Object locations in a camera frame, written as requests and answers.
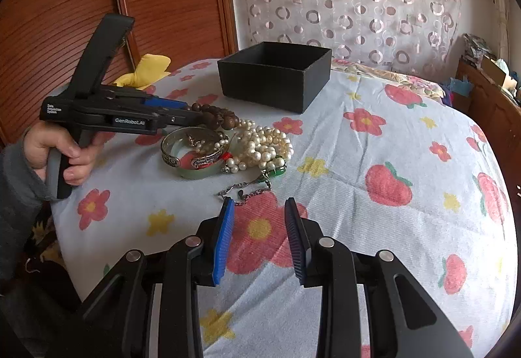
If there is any yellow striped plush toy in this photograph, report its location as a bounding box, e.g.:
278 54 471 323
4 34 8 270
113 54 172 90

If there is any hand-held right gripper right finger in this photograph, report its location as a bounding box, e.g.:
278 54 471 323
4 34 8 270
284 197 475 358

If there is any green pendant chain necklace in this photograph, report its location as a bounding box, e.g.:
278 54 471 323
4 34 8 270
217 165 288 209

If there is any brown wooden bead bracelet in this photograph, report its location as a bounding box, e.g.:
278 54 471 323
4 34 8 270
189 101 242 131

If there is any black jewelry box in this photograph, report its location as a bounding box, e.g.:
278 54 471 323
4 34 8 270
217 41 332 114

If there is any pale green jade bangle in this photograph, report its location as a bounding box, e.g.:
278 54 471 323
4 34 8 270
178 137 242 180

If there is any person's left hand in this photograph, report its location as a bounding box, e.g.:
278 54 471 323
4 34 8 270
22 125 102 188

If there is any dark floral blanket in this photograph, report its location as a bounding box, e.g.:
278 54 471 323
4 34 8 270
22 215 66 277

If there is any pale window curtain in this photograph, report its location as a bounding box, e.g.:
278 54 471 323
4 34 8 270
484 0 514 57

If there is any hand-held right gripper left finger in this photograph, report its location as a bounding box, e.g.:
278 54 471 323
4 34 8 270
61 197 237 358

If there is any cardboard box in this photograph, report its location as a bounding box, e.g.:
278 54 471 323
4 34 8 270
480 56 521 93

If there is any person's left forearm grey sleeve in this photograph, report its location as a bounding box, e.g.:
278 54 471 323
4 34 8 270
0 145 55 297

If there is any brown wooden cabinet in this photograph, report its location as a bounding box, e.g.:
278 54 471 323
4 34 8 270
452 57 521 141

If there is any floral quilt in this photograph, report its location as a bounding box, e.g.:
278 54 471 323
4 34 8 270
330 59 447 103

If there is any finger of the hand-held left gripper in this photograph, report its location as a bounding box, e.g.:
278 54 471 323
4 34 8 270
143 95 191 111
157 109 205 130

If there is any strawberry flower print sheet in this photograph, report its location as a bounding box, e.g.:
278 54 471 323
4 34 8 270
51 58 518 358

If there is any white pearl necklace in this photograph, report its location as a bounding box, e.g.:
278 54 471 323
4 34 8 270
191 119 294 174

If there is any blue plastic bag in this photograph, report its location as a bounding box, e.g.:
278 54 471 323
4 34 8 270
445 77 475 107

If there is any pile of magazines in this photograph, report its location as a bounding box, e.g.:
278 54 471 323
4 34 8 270
462 33 500 62

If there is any engraved silver bangle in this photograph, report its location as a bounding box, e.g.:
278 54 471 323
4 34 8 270
161 127 231 172

